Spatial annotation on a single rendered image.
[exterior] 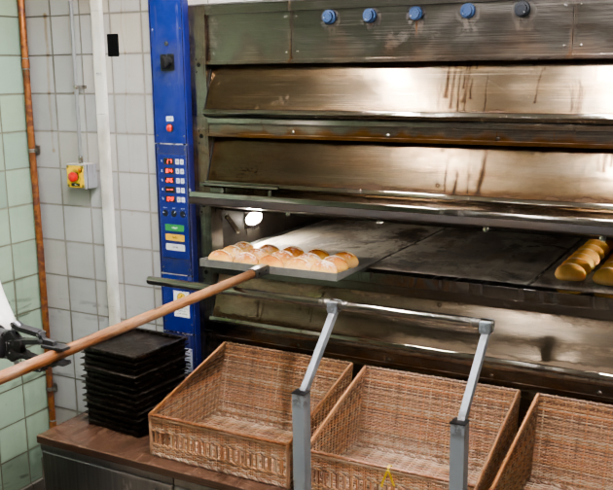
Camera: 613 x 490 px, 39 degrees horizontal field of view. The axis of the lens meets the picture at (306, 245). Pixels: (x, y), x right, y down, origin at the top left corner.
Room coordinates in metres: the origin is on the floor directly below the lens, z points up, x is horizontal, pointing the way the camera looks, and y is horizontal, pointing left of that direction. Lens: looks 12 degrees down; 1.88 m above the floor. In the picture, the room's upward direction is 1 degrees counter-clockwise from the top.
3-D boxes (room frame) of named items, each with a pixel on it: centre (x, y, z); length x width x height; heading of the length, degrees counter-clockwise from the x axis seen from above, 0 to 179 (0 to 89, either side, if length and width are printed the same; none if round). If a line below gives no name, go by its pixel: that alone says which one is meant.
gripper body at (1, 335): (2.12, 0.76, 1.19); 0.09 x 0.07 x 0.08; 62
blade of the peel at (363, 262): (3.08, 0.06, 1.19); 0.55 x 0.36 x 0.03; 62
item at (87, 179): (3.49, 0.90, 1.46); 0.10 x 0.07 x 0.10; 61
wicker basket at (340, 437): (2.56, -0.33, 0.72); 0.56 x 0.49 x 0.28; 62
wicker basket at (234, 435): (2.85, 0.19, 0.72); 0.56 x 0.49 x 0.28; 61
